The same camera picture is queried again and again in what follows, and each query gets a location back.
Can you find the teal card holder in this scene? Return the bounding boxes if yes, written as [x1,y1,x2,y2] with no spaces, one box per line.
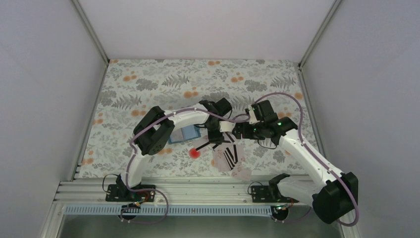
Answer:
[168,125,201,144]

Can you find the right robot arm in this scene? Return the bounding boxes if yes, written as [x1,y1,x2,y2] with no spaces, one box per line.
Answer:
[232,100,358,224]

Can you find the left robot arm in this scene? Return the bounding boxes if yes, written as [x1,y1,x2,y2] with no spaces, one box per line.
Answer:
[118,98,232,201]

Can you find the black striped card pile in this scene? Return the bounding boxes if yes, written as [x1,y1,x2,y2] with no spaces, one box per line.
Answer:
[192,133,245,173]

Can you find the floral table mat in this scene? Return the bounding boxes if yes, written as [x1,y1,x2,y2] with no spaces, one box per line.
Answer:
[78,59,318,179]

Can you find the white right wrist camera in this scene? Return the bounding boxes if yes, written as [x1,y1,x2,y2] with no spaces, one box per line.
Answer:
[247,106,259,124]

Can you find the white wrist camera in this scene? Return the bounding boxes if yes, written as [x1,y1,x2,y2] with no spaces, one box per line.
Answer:
[247,106,259,124]
[219,121,236,132]

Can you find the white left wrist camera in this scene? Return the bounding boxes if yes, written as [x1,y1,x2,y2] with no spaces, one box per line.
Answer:
[219,121,236,132]

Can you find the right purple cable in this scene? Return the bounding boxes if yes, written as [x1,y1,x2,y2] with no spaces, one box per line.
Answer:
[254,92,360,227]

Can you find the purple cable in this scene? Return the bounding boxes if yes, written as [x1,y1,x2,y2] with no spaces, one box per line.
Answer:
[254,92,360,227]
[119,107,251,225]

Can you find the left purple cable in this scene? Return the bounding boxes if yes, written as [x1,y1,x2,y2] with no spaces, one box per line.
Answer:
[119,107,251,225]

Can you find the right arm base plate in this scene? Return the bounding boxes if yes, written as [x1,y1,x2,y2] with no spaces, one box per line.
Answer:
[251,185,291,203]

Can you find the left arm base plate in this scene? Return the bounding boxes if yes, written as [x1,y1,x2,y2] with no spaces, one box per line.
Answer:
[105,184,155,202]

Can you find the aluminium rail frame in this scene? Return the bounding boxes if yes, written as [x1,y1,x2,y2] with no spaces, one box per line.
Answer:
[52,177,349,206]

